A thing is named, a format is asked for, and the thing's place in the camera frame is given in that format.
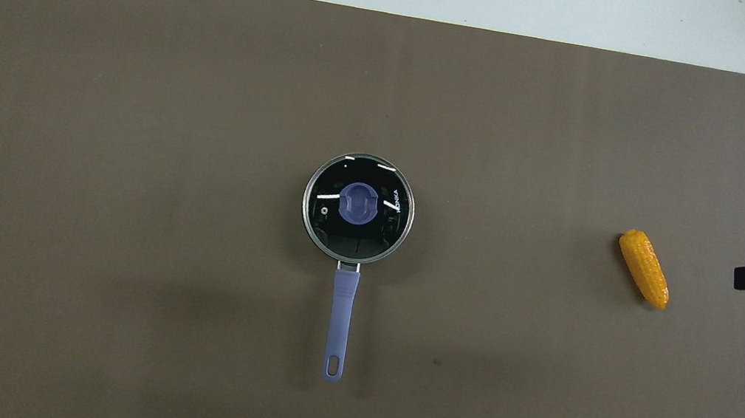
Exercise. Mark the glass lid with blue knob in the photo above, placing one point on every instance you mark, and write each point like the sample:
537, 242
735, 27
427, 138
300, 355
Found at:
358, 205

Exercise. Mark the yellow toy corn cob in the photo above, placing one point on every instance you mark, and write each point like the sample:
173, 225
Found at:
643, 270

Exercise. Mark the brown table mat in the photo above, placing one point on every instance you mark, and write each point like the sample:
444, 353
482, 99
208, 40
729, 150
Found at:
204, 137

